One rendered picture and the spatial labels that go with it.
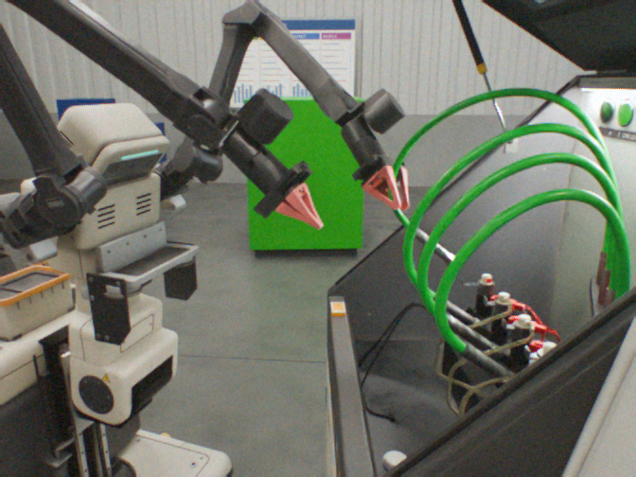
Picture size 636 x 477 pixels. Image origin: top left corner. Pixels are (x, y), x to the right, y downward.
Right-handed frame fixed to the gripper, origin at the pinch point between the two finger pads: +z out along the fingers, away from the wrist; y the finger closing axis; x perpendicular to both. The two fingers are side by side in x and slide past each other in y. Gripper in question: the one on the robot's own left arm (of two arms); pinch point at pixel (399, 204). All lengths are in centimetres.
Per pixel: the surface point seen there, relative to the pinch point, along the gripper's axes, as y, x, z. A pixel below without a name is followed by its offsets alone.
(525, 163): -16.4, -26.0, 13.4
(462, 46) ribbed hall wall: 551, 74, -337
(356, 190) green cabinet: 252, 150, -137
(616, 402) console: -25, -21, 41
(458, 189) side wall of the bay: 24.2, -2.4, -3.5
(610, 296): -3.0, -21.5, 32.0
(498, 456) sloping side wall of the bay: -28, -8, 41
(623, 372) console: -24, -23, 39
